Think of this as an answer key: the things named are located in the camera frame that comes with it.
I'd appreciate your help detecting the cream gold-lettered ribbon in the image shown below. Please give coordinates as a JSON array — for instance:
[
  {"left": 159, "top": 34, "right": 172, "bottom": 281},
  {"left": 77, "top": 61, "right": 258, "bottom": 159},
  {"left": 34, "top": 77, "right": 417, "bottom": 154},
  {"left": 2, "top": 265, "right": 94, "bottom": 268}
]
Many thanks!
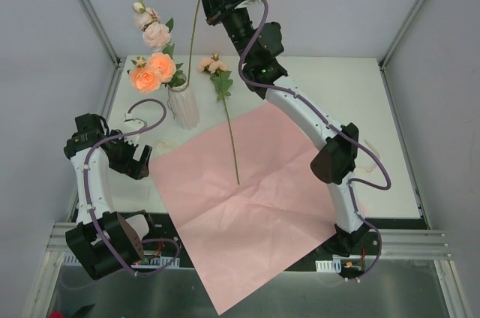
[{"left": 153, "top": 139, "right": 381, "bottom": 173}]

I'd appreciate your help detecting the small peach flower stem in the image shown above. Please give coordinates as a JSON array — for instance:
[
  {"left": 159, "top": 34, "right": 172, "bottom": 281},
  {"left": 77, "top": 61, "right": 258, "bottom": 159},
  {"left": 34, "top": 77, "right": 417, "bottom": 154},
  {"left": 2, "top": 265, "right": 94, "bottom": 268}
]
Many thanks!
[{"left": 199, "top": 54, "right": 240, "bottom": 185}]

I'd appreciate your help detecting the pale pink rose stem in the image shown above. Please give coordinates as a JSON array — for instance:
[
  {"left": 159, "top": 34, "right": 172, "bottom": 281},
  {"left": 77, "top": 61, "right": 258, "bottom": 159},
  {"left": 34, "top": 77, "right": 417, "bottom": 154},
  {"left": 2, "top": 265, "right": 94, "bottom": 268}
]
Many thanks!
[{"left": 133, "top": 0, "right": 174, "bottom": 60}]

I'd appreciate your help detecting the peach double rose stem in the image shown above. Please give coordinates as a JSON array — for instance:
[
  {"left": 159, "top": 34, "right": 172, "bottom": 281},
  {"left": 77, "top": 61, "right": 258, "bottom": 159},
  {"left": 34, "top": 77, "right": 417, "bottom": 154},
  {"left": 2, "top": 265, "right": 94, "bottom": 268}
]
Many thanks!
[{"left": 127, "top": 52, "right": 187, "bottom": 94}]

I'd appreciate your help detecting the pink wrapping paper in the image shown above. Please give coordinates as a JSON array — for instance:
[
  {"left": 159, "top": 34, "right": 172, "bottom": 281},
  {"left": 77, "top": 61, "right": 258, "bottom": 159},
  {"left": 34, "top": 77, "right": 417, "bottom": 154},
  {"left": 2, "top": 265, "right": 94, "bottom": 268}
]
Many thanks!
[{"left": 150, "top": 103, "right": 335, "bottom": 314}]

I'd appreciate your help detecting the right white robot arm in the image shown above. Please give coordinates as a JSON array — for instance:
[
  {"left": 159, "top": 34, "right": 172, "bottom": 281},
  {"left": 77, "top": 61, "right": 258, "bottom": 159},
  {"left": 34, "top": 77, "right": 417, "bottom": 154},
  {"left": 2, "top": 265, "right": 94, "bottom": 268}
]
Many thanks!
[{"left": 201, "top": 0, "right": 369, "bottom": 257}]

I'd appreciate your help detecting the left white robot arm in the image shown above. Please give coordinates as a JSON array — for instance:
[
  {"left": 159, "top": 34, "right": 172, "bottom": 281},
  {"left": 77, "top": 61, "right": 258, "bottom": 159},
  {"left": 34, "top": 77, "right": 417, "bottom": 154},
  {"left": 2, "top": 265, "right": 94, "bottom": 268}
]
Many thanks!
[{"left": 64, "top": 113, "right": 159, "bottom": 281}]

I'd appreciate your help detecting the white ribbed ceramic vase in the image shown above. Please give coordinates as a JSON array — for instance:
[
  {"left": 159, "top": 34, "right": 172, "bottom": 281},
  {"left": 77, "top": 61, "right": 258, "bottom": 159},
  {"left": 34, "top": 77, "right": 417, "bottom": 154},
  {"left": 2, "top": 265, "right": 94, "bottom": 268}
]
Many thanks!
[{"left": 168, "top": 83, "right": 200, "bottom": 130}]

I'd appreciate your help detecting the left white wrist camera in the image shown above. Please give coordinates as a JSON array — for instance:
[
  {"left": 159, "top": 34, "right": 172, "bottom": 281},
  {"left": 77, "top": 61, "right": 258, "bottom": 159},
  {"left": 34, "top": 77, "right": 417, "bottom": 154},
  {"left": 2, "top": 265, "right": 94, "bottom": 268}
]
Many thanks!
[{"left": 122, "top": 118, "right": 148, "bottom": 146}]

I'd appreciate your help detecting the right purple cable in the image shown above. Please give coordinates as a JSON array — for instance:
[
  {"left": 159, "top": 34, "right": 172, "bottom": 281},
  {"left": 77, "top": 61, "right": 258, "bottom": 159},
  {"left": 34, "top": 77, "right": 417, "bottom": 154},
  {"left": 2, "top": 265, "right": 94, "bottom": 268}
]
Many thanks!
[{"left": 238, "top": 0, "right": 392, "bottom": 285}]

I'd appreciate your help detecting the aluminium frame extrusion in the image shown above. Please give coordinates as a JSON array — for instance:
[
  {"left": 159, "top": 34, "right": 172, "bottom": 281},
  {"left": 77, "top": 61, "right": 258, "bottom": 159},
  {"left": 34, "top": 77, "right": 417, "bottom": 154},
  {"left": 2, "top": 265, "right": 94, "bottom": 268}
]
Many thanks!
[{"left": 46, "top": 222, "right": 454, "bottom": 260}]

